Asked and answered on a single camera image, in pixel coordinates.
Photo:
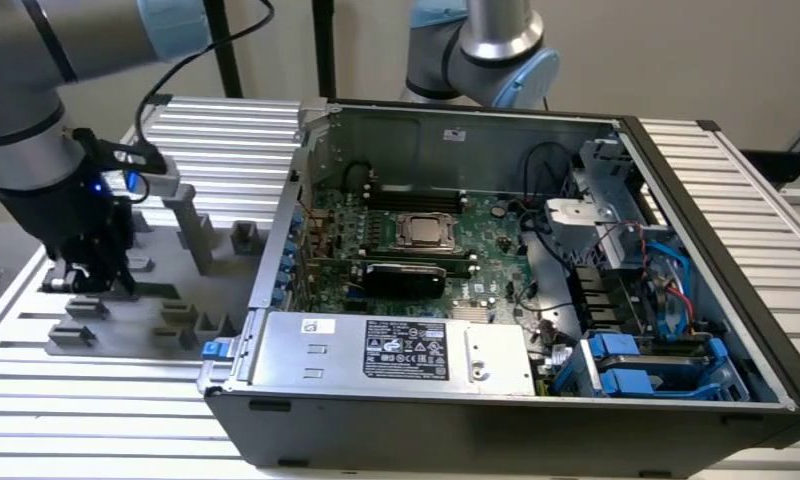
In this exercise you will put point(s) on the black open PC case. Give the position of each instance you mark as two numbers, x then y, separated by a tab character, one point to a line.
440	435

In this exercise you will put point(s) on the silver power supply unit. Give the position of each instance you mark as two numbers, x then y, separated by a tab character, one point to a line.
347	360

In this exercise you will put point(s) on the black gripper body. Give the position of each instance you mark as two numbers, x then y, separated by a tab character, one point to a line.
67	220

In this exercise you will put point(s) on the blue plastic case latch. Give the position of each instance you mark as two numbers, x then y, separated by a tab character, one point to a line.
215	349

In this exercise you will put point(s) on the green motherboard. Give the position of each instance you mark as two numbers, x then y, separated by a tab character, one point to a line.
494	240

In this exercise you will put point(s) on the blue disk caddy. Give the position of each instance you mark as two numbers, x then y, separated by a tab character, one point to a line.
616	360

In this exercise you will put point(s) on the black vertical post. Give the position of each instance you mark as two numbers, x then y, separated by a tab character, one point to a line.
227	50
323	50

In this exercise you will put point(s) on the grey parts rack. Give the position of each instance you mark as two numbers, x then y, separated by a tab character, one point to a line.
173	260

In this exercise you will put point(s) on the grey metal disk bay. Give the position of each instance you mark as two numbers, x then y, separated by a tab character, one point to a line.
600	200

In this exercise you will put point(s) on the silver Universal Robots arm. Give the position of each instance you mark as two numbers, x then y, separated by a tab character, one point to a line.
13	75

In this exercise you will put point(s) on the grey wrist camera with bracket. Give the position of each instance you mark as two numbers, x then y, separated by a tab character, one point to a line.
163	175

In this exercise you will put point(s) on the silver chipset heatsink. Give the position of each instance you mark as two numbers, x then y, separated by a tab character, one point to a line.
474	314

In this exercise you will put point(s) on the aluminium frame with black bracket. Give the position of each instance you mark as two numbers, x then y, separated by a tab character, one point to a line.
787	165

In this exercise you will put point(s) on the installed green RAM stick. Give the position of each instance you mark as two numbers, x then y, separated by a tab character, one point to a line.
414	255

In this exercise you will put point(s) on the black graphics card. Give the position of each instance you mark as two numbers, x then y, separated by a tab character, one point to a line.
403	280

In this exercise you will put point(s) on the CPU socket with CPU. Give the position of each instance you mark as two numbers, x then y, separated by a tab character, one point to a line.
422	230

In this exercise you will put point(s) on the black RAM slot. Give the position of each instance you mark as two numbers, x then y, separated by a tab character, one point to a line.
416	207
416	201
416	191
416	196

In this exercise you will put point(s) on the black fan shroud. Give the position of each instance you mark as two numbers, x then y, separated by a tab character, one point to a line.
603	300

